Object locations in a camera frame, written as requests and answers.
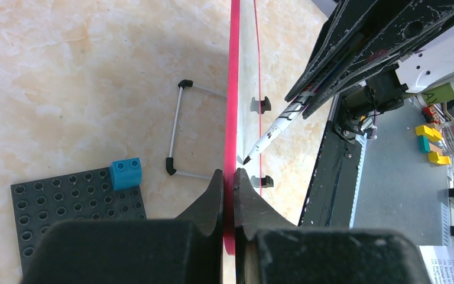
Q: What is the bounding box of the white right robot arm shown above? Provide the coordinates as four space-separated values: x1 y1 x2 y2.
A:
286 1 454 118

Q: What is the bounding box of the dark grey lego baseplate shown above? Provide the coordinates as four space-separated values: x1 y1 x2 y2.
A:
10 167 147 272

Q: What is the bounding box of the white marker pen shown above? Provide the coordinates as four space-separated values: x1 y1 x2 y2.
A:
243 90 316 165

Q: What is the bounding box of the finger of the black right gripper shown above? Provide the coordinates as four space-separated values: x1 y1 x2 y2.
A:
301 1 454 119
285 1 377 101

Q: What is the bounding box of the yellow toy block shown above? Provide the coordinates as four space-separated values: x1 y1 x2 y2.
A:
415 125 452 166

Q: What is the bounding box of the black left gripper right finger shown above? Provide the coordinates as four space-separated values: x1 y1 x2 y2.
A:
234 168 430 283

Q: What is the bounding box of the small blue lego brick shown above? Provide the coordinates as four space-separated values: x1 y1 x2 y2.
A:
109 157 142 191

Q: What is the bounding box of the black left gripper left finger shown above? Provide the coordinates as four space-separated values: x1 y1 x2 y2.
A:
22 169 224 283

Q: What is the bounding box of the pink framed whiteboard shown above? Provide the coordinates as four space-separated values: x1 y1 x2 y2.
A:
166 0 275 256

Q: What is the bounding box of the printed paper sheet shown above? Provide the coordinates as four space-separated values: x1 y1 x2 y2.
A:
418 246 454 284

